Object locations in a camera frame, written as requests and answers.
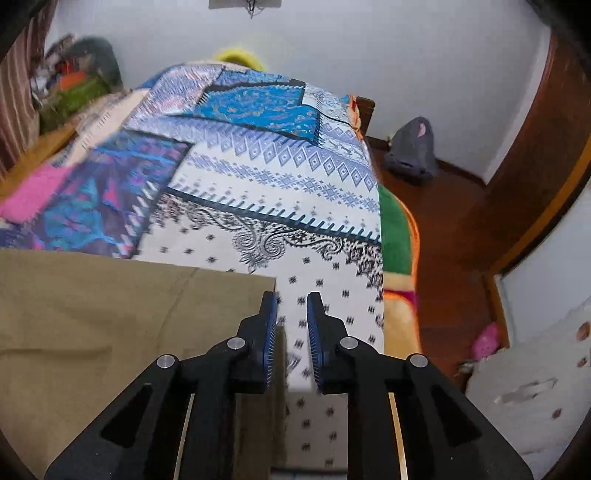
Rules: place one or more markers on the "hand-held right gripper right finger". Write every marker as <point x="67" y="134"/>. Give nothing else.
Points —
<point x="315" y="341"/>

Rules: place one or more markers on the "pink cloth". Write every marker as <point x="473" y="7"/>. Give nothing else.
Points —
<point x="32" y="194"/>

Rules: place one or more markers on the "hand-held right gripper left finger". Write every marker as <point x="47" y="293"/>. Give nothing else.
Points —
<point x="270" y="341"/>

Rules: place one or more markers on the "pink small object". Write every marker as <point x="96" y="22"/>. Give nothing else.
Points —
<point x="487" y="341"/>

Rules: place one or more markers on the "grey bag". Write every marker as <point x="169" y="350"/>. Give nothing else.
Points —
<point x="413" y="147"/>

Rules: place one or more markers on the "wooden bed frame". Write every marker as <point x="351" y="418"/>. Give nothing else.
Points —
<point x="364" y="113"/>

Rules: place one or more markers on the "patterned blue white bedsheet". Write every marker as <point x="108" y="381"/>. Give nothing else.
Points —
<point x="258" y="194"/>

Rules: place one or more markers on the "green orange blanket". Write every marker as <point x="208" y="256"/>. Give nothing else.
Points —
<point x="399" y="258"/>

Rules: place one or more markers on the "pile of colourful clothes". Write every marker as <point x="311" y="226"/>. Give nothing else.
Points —
<point x="74" y="78"/>

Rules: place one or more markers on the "white floral cloth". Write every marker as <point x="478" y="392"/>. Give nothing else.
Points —
<point x="531" y="392"/>

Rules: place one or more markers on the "wooden door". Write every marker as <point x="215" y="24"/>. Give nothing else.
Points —
<point x="531" y="152"/>

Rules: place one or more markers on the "yellow round object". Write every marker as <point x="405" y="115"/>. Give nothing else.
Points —
<point x="238" y="57"/>

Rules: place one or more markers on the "striped curtain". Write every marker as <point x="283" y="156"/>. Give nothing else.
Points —
<point x="21" y="83"/>

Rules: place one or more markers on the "khaki pants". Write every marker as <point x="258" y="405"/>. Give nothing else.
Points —
<point x="115" y="323"/>

